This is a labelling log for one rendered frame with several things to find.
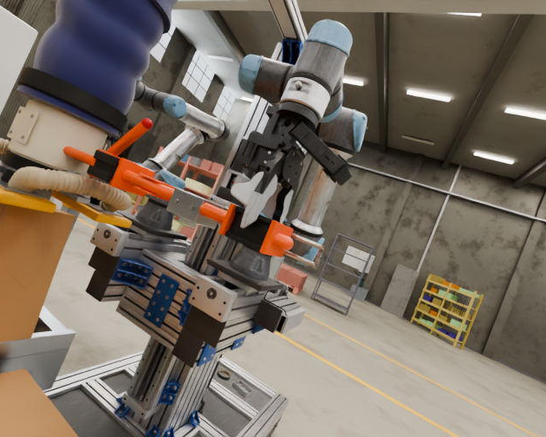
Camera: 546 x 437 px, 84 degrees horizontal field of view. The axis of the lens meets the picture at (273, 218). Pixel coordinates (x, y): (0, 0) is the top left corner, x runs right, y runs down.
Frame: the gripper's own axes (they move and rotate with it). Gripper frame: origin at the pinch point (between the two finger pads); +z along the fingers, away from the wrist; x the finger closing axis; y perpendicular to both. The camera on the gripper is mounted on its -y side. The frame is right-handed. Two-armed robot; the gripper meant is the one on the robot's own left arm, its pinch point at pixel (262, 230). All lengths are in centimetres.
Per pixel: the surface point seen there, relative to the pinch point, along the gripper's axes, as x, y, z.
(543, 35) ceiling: -609, -96, -563
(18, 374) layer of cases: -17, 63, 65
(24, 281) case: -13, 72, 41
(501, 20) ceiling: -578, -17, -564
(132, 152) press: -625, 858, -75
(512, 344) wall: -1367, -432, 26
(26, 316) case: -17, 71, 51
